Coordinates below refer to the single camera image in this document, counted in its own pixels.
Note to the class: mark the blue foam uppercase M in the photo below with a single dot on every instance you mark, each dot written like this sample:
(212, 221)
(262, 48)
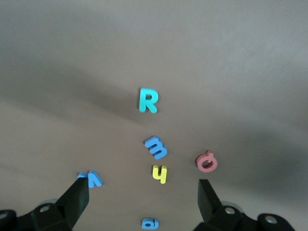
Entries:
(95, 180)

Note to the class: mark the blue foam lowercase a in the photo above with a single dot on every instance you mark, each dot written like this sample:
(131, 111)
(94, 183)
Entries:
(150, 223)

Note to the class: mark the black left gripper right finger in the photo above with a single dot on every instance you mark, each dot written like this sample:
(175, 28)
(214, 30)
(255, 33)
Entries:
(208, 204)

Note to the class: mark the blue foam lowercase m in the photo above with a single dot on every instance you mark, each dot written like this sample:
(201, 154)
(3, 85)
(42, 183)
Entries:
(156, 148)

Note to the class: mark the yellow foam lowercase h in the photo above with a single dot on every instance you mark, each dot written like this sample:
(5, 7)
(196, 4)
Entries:
(163, 176)

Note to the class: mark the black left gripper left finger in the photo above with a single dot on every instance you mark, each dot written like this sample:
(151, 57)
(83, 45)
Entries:
(74, 199)

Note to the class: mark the red foam uppercase Q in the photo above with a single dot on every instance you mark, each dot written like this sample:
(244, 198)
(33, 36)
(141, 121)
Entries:
(201, 166)

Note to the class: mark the teal foam uppercase R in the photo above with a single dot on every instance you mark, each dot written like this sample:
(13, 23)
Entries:
(145, 101)

